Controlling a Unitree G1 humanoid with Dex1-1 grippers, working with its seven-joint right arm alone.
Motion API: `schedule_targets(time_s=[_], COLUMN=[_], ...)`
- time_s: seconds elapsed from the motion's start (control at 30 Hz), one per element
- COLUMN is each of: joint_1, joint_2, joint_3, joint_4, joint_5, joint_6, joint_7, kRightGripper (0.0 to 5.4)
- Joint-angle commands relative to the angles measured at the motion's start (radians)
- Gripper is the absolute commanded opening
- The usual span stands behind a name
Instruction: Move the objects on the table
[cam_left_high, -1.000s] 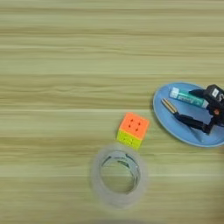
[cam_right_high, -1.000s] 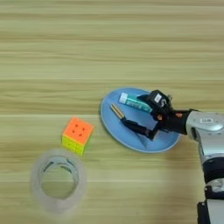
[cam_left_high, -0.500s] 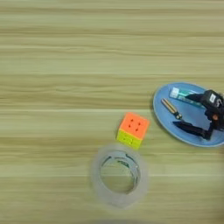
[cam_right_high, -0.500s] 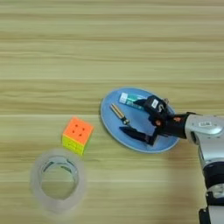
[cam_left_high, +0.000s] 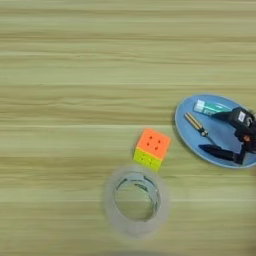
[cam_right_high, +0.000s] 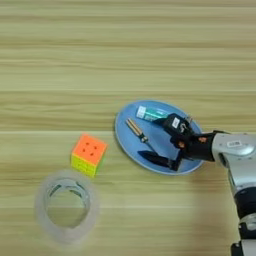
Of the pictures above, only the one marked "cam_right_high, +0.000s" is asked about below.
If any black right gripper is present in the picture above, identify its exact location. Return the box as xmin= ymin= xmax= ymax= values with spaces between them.
xmin=137 ymin=118 xmax=216 ymax=172

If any small brass handle screwdriver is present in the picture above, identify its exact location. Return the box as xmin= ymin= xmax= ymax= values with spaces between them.
xmin=125 ymin=117 xmax=158 ymax=152

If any green white eraser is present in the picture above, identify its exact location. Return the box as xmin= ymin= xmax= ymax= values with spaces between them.
xmin=135 ymin=105 xmax=170 ymax=123

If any orange yellow puzzle cube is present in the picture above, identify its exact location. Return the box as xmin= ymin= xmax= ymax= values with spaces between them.
xmin=70 ymin=133 xmax=109 ymax=179

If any blue round plate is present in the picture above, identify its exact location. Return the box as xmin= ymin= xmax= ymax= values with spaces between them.
xmin=114 ymin=99 xmax=205 ymax=176

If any small black box white label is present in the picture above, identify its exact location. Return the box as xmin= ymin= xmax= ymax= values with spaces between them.
xmin=162 ymin=112 xmax=193 ymax=137

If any clear tape roll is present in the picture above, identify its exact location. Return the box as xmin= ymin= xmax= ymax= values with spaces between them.
xmin=33 ymin=169 xmax=101 ymax=247

